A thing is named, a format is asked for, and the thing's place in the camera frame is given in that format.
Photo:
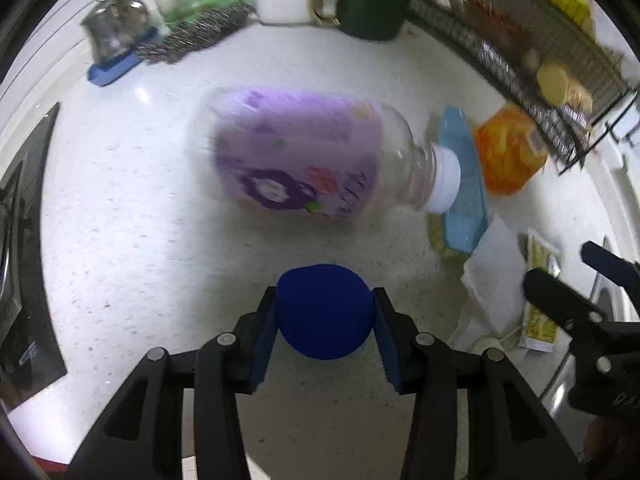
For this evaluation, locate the blue plastic tray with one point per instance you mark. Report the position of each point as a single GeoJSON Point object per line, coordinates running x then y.
{"type": "Point", "coordinates": [107, 72]}

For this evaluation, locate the purple label plastic bottle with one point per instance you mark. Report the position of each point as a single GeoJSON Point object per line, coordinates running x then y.
{"type": "Point", "coordinates": [300, 150]}

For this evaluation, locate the orange jelly cup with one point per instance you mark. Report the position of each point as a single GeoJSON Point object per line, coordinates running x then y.
{"type": "Point", "coordinates": [507, 150]}

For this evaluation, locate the stainless steel sink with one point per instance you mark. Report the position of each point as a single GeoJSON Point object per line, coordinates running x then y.
{"type": "Point", "coordinates": [555, 395]}

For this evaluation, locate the ginger root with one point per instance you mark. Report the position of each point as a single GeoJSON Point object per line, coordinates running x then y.
{"type": "Point", "coordinates": [555, 82]}

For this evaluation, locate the white paper sheet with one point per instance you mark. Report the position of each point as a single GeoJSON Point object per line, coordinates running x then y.
{"type": "Point", "coordinates": [495, 280]}

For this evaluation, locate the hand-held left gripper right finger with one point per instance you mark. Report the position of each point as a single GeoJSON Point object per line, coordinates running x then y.
{"type": "Point", "coordinates": [387, 340]}

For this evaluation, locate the blue ball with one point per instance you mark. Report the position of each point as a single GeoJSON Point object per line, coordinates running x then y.
{"type": "Point", "coordinates": [325, 310]}

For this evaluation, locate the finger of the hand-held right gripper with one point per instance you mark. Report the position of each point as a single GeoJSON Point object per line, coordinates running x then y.
{"type": "Point", "coordinates": [607, 262]}
{"type": "Point", "coordinates": [555, 295]}

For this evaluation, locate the yellow packet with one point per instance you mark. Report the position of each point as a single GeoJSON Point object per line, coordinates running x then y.
{"type": "Point", "coordinates": [540, 320]}

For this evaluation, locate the dried red chillies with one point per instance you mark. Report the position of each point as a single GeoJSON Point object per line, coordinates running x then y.
{"type": "Point", "coordinates": [495, 20]}

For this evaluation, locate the dark green mug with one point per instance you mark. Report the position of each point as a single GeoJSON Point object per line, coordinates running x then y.
{"type": "Point", "coordinates": [370, 10]}

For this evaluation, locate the black gas stove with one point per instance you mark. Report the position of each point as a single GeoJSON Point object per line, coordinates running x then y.
{"type": "Point", "coordinates": [25, 285]}

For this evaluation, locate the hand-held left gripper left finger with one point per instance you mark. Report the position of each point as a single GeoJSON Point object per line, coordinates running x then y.
{"type": "Point", "coordinates": [262, 340]}

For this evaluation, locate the light blue packet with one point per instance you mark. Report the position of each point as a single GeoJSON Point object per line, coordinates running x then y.
{"type": "Point", "coordinates": [462, 210]}

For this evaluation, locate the dark mesh scrubber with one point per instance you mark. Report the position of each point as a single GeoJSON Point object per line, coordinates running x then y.
{"type": "Point", "coordinates": [200, 30]}

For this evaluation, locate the small steel teapot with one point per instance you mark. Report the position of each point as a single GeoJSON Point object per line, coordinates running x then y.
{"type": "Point", "coordinates": [112, 25]}

